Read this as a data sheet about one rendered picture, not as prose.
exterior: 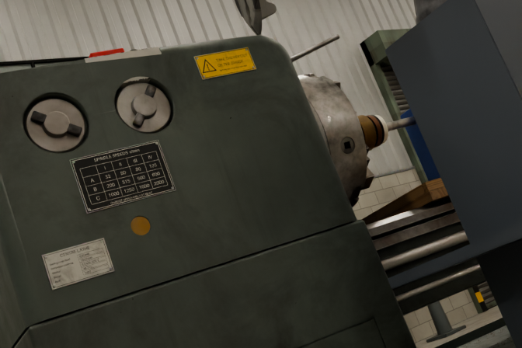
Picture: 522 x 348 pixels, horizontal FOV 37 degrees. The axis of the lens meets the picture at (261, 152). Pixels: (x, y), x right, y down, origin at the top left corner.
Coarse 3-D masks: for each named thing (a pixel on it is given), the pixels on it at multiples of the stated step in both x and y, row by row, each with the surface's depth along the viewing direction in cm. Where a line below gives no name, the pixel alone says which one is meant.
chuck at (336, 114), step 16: (304, 80) 163; (320, 80) 163; (320, 96) 158; (336, 96) 159; (320, 112) 156; (336, 112) 157; (352, 112) 158; (336, 128) 155; (352, 128) 157; (336, 144) 155; (336, 160) 155; (352, 160) 157; (352, 176) 158; (352, 192) 161
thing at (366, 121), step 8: (360, 120) 174; (368, 120) 174; (376, 120) 175; (368, 128) 173; (376, 128) 175; (368, 136) 173; (376, 136) 175; (384, 136) 176; (368, 144) 174; (376, 144) 176
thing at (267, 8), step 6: (246, 0) 165; (264, 0) 165; (252, 6) 163; (264, 6) 165; (270, 6) 166; (252, 12) 164; (258, 12) 163; (264, 12) 165; (270, 12) 166; (252, 18) 164; (258, 18) 164; (264, 18) 165; (252, 24) 165; (258, 24) 164; (258, 30) 165
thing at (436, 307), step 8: (432, 304) 999; (440, 304) 1002; (432, 312) 999; (440, 312) 996; (440, 320) 993; (440, 328) 992; (448, 328) 991; (456, 328) 999; (464, 328) 994; (440, 336) 978
